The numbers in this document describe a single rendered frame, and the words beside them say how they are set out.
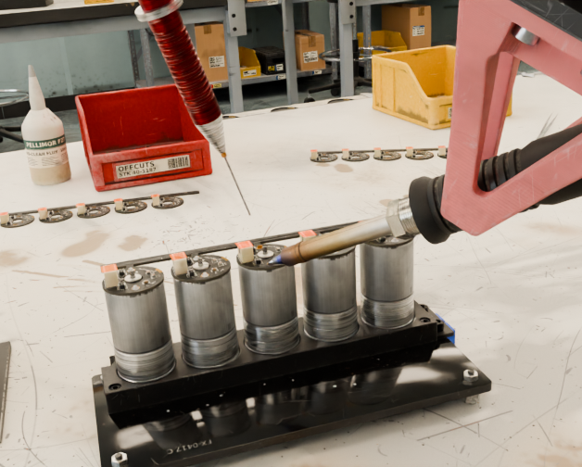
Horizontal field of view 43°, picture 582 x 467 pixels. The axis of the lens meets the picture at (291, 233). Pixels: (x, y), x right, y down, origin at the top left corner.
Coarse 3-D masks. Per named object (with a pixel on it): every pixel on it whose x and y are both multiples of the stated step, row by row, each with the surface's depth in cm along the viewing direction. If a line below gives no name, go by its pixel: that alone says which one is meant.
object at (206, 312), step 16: (176, 288) 30; (192, 288) 30; (208, 288) 30; (224, 288) 30; (176, 304) 31; (192, 304) 30; (208, 304) 30; (224, 304) 31; (192, 320) 30; (208, 320) 30; (224, 320) 31; (192, 336) 31; (208, 336) 31; (224, 336) 31; (192, 352) 31; (208, 352) 31; (224, 352) 31; (208, 368) 31
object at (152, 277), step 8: (120, 272) 30; (128, 272) 31; (136, 272) 31; (144, 272) 31; (152, 272) 30; (160, 272) 30; (104, 280) 30; (120, 280) 30; (144, 280) 30; (152, 280) 30; (160, 280) 30; (104, 288) 29; (112, 288) 29; (120, 288) 29; (128, 288) 29; (144, 288) 29; (152, 288) 29
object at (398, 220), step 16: (400, 208) 26; (352, 224) 28; (368, 224) 27; (384, 224) 27; (400, 224) 26; (320, 240) 29; (336, 240) 28; (352, 240) 28; (368, 240) 28; (288, 256) 29; (304, 256) 29; (320, 256) 29
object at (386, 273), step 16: (368, 256) 32; (384, 256) 32; (400, 256) 32; (368, 272) 33; (384, 272) 32; (400, 272) 32; (368, 288) 33; (384, 288) 33; (400, 288) 33; (368, 304) 33; (384, 304) 33; (400, 304) 33; (368, 320) 34; (384, 320) 33; (400, 320) 33
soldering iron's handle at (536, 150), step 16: (576, 128) 23; (528, 144) 24; (544, 144) 23; (560, 144) 23; (496, 160) 24; (512, 160) 24; (528, 160) 23; (480, 176) 24; (496, 176) 24; (512, 176) 23; (416, 192) 25; (432, 192) 25; (560, 192) 23; (576, 192) 23; (416, 208) 25; (432, 208) 25; (528, 208) 24; (416, 224) 25; (432, 224) 25; (448, 224) 25; (432, 240) 26
